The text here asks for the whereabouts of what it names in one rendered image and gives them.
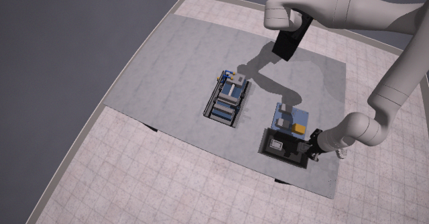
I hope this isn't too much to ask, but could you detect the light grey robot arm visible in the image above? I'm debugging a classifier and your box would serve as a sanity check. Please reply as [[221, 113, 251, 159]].
[[263, 0, 429, 159]]

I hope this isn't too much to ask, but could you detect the brass-yellow rectangular block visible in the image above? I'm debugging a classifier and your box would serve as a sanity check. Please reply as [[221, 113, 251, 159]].
[[291, 123, 306, 135]]

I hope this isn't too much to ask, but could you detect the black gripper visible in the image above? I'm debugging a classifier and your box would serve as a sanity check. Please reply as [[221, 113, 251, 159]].
[[303, 129, 327, 162]]

